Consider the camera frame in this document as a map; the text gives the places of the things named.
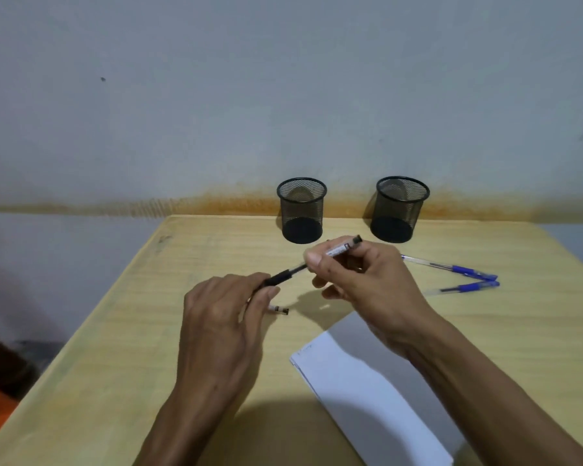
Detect person's right hand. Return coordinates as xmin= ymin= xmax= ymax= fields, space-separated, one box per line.
xmin=303 ymin=239 xmax=449 ymax=361

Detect person's left hand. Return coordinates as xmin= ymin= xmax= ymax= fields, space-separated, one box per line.
xmin=180 ymin=272 xmax=280 ymax=408

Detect black grip clear pen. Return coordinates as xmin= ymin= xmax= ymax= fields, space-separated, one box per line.
xmin=253 ymin=235 xmax=364 ymax=293

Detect person's right forearm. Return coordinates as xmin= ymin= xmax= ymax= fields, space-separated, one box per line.
xmin=407 ymin=315 xmax=583 ymax=466

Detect person's left forearm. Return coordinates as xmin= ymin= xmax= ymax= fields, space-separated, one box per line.
xmin=133 ymin=381 xmax=253 ymax=466

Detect black mesh pen cup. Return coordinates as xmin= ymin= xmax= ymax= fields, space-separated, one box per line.
xmin=276 ymin=177 xmax=327 ymax=245
xmin=370 ymin=176 xmax=430 ymax=243

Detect blue capped clear pen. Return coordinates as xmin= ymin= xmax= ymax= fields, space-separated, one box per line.
xmin=401 ymin=255 xmax=498 ymax=281
xmin=425 ymin=281 xmax=500 ymax=297

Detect white paper sheets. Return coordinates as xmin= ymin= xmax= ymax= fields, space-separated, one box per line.
xmin=290 ymin=310 xmax=467 ymax=466

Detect dark brown object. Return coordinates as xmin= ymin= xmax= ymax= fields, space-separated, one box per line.
xmin=0 ymin=327 xmax=37 ymax=398

